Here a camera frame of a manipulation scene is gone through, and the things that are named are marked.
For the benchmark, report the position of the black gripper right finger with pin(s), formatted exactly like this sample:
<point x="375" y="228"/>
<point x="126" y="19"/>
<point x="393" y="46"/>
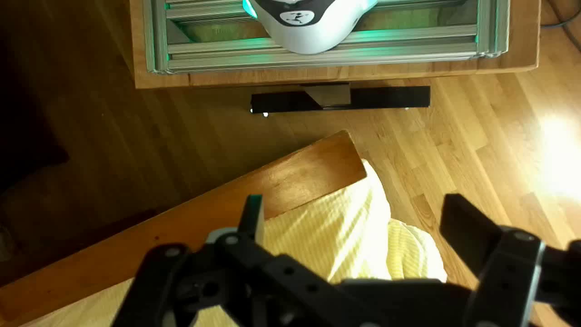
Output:
<point x="478" y="242"/>

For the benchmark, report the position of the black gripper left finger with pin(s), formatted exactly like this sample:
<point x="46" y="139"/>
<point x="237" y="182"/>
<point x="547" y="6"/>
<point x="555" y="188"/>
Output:
<point x="201" y="284"/>

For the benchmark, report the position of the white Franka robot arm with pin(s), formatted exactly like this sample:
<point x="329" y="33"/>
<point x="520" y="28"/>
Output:
<point x="310" y="37"/>

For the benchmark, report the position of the yellow bed blanket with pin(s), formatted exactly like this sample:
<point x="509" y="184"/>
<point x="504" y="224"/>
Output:
<point x="339" y="229"/>

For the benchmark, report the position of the wooden bunk bed frame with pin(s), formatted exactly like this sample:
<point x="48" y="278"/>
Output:
<point x="182" y="237"/>

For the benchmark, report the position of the black stereo camera bar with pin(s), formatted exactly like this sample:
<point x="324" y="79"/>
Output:
<point x="388" y="99"/>

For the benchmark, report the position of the aluminium frame cart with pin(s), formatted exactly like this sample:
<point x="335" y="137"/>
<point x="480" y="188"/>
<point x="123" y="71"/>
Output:
<point x="242" y="53"/>

